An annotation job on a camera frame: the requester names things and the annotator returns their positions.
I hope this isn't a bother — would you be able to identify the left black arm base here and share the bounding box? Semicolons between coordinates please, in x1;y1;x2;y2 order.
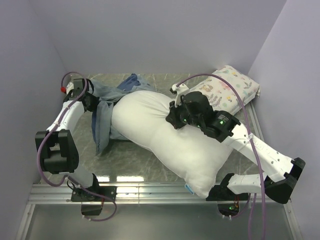
67;181;118;222

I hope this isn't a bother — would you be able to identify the white pillow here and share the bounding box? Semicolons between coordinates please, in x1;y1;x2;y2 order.
111;90;232;199

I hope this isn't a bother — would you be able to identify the floral patterned pillow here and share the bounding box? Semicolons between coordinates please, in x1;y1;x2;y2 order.
191;65;260;115

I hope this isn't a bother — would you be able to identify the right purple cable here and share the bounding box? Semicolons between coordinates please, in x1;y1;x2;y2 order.
174;72;267;240

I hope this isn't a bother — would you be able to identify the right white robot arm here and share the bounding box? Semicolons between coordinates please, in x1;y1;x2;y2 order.
166;89;306;204

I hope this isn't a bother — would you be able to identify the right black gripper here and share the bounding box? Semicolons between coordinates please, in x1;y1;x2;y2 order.
167;97;204;129

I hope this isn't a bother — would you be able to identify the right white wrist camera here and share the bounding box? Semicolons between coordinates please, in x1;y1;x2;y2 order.
170;83;190;107

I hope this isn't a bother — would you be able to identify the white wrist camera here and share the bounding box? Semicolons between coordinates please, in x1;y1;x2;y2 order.
170;83;190;107
60;80;74;95

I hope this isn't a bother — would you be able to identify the aluminium mounting rail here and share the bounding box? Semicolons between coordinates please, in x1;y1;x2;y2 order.
14;99;305;240

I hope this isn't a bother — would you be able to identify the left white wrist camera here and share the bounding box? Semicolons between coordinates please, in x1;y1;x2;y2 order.
60;80;74;95

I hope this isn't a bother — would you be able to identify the purple cable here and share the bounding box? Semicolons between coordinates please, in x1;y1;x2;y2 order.
174;72;267;240
36;71;118;222

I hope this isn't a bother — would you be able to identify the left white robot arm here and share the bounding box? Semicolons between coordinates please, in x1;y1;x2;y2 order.
35;78;101;201

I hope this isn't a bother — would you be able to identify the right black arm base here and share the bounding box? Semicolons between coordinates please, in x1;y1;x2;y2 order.
205;173;251;220

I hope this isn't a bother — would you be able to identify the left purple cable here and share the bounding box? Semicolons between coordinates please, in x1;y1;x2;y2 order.
36;71;118;222

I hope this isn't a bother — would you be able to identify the blue pillowcase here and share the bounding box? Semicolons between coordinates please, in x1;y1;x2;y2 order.
89;73;156;155

